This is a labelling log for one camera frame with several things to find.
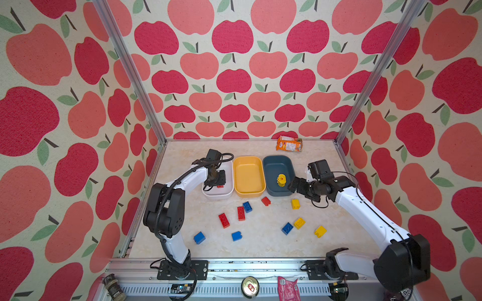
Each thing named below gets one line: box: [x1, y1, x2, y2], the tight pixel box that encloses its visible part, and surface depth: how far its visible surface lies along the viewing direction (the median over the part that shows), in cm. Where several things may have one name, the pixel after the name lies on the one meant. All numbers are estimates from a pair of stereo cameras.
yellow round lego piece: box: [276, 173, 287, 188], surface depth 101 cm
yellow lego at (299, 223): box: [293, 217, 307, 230], surface depth 88 cm
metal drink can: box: [241, 275, 260, 300], surface depth 63 cm
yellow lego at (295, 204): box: [291, 198, 301, 211], surface depth 93 cm
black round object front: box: [330, 282, 349, 301], surface depth 73 cm
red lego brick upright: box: [237, 206, 246, 222], surface depth 90 cm
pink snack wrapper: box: [277, 275, 302, 301], surface depth 71 cm
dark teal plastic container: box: [262, 155, 296, 197], surface depth 107 cm
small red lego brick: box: [261, 196, 272, 207], surface depth 95 cm
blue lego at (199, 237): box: [193, 230, 206, 246], surface depth 83 cm
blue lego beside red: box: [242, 201, 253, 214], surface depth 92 cm
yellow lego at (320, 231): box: [313, 225, 328, 239], surface depth 85 cm
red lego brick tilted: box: [218, 212, 231, 229], surface depth 87 cm
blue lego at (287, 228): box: [281, 221, 294, 236], surface depth 86 cm
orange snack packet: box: [275, 135, 304, 153], surface depth 118 cm
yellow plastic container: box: [233, 156, 267, 198], surface depth 106 cm
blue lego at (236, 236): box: [230, 230, 243, 242], surface depth 85 cm
